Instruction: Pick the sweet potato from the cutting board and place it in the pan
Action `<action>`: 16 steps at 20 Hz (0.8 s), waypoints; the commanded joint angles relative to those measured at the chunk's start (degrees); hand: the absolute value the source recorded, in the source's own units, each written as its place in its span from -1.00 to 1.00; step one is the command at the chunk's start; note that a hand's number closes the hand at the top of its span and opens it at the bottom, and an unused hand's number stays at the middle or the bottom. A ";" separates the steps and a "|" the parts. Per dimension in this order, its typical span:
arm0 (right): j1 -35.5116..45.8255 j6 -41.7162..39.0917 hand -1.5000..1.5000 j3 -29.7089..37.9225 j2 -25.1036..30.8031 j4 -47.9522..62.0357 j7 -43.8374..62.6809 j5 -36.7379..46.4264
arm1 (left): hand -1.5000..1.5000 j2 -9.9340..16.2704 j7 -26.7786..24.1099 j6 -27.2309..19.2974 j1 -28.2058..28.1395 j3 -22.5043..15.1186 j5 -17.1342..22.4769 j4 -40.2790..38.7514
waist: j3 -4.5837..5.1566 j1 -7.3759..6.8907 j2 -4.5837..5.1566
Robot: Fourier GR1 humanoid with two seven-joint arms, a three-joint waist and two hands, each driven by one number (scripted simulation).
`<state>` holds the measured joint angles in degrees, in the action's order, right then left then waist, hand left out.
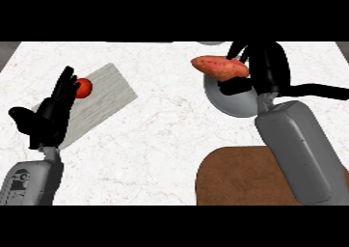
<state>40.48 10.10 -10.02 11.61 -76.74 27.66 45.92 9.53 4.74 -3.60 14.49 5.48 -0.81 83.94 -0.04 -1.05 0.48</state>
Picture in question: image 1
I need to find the orange sweet potato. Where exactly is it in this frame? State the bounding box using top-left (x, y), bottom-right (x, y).
top-left (190, 55), bottom-right (252, 83)

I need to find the red tomato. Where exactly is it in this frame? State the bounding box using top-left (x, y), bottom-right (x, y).
top-left (74, 77), bottom-right (95, 99)

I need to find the grey pan with black handle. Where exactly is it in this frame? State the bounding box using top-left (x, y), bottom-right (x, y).
top-left (203, 73), bottom-right (349, 119)

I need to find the brown rounded cutting board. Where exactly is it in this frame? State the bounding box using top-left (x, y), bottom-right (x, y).
top-left (195, 145), bottom-right (349, 206)

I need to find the grey rectangular cutting board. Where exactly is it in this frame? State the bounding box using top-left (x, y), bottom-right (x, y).
top-left (31, 63), bottom-right (139, 151)

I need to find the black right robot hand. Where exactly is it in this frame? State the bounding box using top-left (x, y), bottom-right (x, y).
top-left (216, 41), bottom-right (293, 96)

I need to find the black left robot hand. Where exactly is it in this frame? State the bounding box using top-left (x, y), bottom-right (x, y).
top-left (8, 66), bottom-right (83, 151)

